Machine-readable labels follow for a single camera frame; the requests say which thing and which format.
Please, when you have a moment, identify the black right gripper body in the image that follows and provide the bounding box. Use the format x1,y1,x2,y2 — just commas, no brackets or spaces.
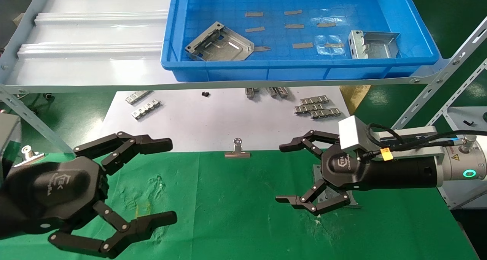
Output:
321,143,439,192

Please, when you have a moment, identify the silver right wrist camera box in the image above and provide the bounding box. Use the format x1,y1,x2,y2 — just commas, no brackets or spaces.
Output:
338,115,372,153

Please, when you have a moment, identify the black camera cable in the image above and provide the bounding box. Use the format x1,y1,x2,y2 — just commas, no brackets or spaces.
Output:
367,123,487,152

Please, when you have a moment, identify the green table cloth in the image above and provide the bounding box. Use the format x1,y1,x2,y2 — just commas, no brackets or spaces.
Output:
0,150,481,260

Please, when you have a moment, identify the boxy sheet metal bracket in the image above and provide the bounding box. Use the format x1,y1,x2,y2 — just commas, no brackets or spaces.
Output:
349,30,400,60

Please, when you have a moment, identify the silver binder clip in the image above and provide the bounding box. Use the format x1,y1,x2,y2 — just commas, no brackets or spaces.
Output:
224,137,251,159
14,145,46,167

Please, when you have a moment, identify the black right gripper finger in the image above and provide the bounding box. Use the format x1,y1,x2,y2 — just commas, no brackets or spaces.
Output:
279,130,341,157
275,178,351,216

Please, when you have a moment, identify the white corrugated plastic board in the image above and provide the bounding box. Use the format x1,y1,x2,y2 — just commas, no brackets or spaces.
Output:
7,0,172,87

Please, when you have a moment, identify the blue plastic bin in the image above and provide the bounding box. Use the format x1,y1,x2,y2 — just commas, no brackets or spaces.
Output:
161,0,442,82

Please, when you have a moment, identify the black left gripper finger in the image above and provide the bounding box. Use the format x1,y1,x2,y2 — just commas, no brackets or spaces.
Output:
48,201,178,260
73,131,173,175

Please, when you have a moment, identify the white metal shelving unit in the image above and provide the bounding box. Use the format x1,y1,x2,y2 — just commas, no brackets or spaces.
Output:
413,59,487,210

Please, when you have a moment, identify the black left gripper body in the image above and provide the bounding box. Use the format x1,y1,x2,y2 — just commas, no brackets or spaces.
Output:
0,156,110,239

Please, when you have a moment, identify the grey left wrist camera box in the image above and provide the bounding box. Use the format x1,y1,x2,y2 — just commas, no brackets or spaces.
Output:
0,113,22,184

